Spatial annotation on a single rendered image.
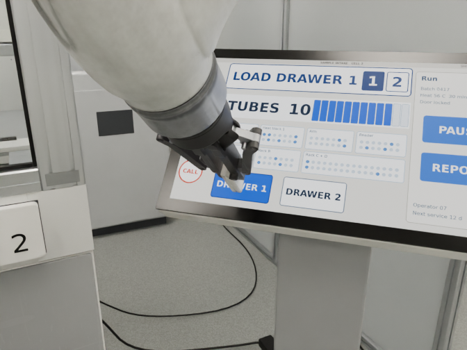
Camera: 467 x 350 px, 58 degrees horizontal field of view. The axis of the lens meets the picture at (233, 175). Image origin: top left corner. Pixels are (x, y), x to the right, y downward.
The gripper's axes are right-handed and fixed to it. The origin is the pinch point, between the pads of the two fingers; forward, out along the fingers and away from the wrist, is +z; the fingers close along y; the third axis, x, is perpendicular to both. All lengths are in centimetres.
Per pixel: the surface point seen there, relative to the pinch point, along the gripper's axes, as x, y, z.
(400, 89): -18.7, -21.9, 4.9
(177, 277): 5, 68, 155
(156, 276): 7, 79, 153
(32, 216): 9.1, 39.5, 9.5
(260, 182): -1.0, -3.0, 5.0
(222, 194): 1.6, 2.7, 5.0
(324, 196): 0.0, -12.8, 5.0
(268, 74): -20.4, -0.7, 5.0
